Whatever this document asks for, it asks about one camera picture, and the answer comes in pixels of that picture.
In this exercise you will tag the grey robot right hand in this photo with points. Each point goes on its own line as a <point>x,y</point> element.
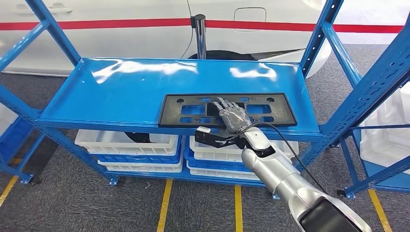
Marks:
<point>235,118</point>

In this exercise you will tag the black plastic licence plate frame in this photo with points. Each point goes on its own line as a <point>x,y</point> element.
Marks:
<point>173,112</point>

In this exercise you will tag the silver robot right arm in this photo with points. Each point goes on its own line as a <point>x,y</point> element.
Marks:
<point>282,173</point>

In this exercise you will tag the black curved plastic part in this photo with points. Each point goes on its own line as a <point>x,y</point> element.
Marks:
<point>137,138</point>

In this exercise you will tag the white plastic bin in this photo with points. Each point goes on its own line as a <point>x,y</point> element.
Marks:
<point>217,174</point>
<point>96,141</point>
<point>211,155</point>
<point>6,118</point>
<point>141,168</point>
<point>387,141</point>

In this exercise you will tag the red barrier belt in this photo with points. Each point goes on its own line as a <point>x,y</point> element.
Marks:
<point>272,25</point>
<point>112,24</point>

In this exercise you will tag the white car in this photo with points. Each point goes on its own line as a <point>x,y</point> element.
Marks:
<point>112,41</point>

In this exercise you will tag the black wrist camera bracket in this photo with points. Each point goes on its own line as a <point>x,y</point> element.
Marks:
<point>214,140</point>

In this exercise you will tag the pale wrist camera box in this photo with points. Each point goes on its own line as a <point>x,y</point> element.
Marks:
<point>203,130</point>

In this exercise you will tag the chrome stanchion post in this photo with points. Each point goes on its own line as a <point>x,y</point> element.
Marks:
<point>200,38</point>

